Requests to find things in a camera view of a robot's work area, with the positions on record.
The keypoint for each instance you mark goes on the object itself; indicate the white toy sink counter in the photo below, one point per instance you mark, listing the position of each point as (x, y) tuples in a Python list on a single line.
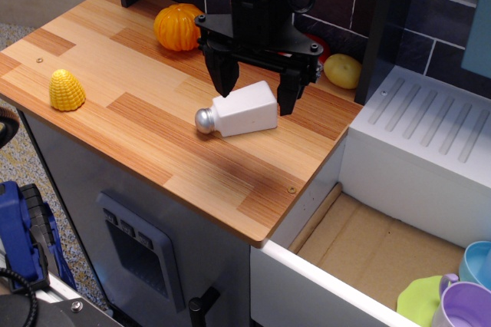
[(419, 151)]

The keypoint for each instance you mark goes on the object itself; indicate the blue black clamp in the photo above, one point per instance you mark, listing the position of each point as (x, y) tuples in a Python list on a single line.
[(30, 237)]

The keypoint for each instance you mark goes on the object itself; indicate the green plate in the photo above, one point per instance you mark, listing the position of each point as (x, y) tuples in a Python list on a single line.
[(419, 301)]

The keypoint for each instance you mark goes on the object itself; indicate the red toy item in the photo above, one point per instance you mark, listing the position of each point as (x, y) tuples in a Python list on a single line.
[(304, 50)]

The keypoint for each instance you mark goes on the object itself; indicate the white salt shaker silver cap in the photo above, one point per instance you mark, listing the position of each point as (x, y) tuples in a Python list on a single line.
[(245, 110)]

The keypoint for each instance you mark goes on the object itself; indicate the light blue cup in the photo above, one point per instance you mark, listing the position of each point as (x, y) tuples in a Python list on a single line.
[(475, 264)]

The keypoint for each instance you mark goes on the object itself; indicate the purple cup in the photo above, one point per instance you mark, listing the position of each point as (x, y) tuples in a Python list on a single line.
[(462, 303)]

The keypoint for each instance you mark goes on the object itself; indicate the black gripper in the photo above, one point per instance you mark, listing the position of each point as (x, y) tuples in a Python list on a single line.
[(249, 34)]

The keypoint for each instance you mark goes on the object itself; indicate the yellow toy potato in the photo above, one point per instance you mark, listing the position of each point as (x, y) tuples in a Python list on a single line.
[(343, 71)]

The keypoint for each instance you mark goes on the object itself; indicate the yellow toy corn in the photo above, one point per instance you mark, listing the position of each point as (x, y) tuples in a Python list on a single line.
[(65, 91)]

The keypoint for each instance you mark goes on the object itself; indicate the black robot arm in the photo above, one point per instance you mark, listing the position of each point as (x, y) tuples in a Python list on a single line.
[(260, 33)]

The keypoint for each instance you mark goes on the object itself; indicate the black oven handle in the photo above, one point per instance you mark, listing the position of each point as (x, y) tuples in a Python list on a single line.
[(198, 307)]

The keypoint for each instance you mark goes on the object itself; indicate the orange toy pumpkin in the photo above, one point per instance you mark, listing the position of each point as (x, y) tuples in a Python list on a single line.
[(175, 28)]

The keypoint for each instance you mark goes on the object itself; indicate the grey toy oven door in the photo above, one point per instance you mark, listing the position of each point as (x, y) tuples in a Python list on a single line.
[(145, 256)]

